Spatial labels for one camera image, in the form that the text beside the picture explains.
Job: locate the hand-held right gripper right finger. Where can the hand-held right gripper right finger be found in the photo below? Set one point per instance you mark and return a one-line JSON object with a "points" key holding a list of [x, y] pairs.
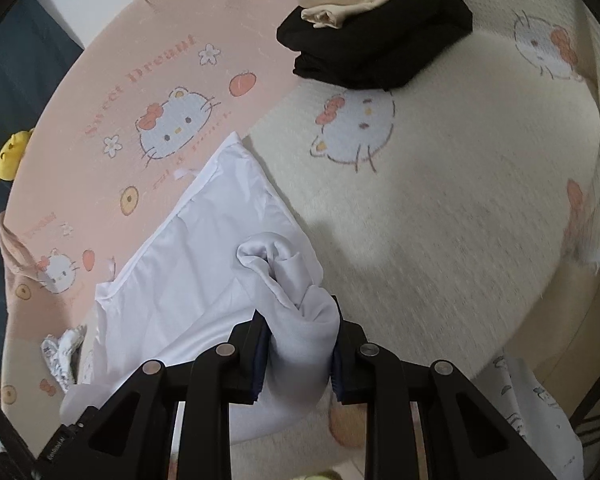
{"points": [[337, 375]]}

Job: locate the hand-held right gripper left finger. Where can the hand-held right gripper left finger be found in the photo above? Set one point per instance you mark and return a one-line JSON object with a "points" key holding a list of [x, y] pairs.
{"points": [[259, 360]]}

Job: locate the white t-shirt with navy trim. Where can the white t-shirt with navy trim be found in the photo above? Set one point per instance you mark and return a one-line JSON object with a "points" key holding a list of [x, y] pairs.
{"points": [[205, 270]]}

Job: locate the small white cat print garment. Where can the small white cat print garment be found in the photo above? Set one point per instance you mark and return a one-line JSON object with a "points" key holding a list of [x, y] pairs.
{"points": [[62, 355]]}

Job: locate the white printed clothing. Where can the white printed clothing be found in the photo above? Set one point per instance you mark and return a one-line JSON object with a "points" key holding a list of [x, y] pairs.
{"points": [[530, 410]]}

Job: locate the pink cream cat print blanket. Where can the pink cream cat print blanket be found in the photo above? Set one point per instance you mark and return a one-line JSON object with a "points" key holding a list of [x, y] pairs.
{"points": [[430, 185]]}

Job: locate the yellow plush toy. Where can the yellow plush toy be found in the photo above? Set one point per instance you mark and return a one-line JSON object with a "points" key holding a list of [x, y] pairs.
{"points": [[11, 155]]}

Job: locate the folded black garment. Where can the folded black garment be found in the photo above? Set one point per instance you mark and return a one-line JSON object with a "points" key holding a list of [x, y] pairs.
{"points": [[380, 40]]}

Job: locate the dark blue curtain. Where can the dark blue curtain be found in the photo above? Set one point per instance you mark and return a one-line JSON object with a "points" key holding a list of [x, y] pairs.
{"points": [[10, 85]]}

